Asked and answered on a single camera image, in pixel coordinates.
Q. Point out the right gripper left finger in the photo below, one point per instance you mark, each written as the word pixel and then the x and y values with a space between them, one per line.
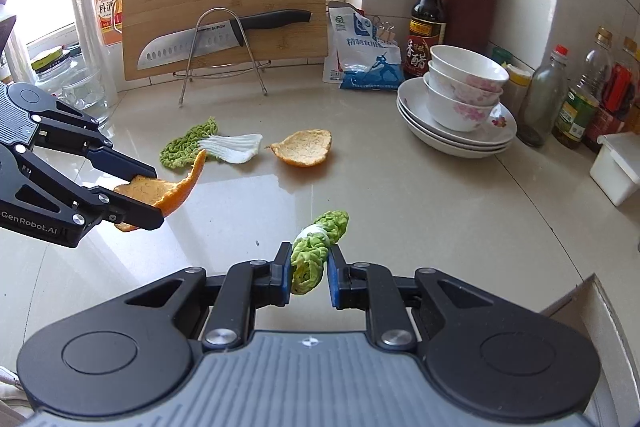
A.
pixel 235 297

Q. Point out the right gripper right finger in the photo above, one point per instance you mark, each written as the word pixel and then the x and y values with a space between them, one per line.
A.
pixel 372 289

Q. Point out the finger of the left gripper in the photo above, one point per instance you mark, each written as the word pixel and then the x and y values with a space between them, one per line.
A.
pixel 37 198
pixel 62 128

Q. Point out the small napa cabbage piece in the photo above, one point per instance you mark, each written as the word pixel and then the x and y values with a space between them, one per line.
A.
pixel 310 250

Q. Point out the orange peel piece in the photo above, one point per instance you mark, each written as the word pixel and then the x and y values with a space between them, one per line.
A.
pixel 165 195
pixel 306 148

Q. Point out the clear drinking glass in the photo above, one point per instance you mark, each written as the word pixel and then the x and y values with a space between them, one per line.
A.
pixel 85 92

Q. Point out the stack of clear cups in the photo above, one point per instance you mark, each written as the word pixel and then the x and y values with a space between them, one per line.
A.
pixel 92 46

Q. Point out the curly napa cabbage leaf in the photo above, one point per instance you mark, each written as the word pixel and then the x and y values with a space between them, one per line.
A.
pixel 181 152

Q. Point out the bottom white plate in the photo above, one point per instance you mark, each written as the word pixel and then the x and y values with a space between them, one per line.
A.
pixel 448 149

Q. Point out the white plate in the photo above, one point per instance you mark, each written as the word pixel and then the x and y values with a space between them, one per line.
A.
pixel 448 149
pixel 498 116
pixel 413 95

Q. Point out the middle white plate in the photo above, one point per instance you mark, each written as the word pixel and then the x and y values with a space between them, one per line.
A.
pixel 498 116

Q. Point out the bottom white floral bowl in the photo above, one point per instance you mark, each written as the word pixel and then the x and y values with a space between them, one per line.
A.
pixel 453 114

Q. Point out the white floral bowl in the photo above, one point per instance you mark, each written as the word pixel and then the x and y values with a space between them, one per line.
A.
pixel 453 114
pixel 469 67
pixel 458 90

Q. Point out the top white plate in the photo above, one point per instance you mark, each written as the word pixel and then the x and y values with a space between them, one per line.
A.
pixel 413 95

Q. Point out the middle white floral bowl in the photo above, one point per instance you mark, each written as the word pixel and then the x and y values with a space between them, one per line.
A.
pixel 458 90

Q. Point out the white blue salt bag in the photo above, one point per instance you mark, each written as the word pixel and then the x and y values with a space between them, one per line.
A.
pixel 359 58

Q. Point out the top white floral bowl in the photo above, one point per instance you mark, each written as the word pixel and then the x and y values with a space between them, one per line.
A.
pixel 469 67

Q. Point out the oil bottle green label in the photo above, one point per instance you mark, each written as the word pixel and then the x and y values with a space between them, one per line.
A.
pixel 583 98

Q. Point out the clear bottle red cap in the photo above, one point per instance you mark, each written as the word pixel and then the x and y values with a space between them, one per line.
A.
pixel 545 95

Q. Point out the white plastic lidded box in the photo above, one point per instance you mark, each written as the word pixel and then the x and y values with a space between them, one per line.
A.
pixel 617 166

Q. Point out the metal binder clips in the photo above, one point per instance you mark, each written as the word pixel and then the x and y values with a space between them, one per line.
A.
pixel 383 30

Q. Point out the dark vinegar bottle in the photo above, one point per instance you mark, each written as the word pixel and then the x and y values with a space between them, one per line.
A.
pixel 427 26

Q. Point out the red label sauce bottle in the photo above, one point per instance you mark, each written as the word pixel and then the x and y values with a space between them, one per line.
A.
pixel 617 96

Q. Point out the black handled kitchen knife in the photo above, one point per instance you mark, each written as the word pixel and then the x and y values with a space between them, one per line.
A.
pixel 210 38

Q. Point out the metal wire board stand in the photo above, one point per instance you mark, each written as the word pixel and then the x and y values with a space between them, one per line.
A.
pixel 231 64

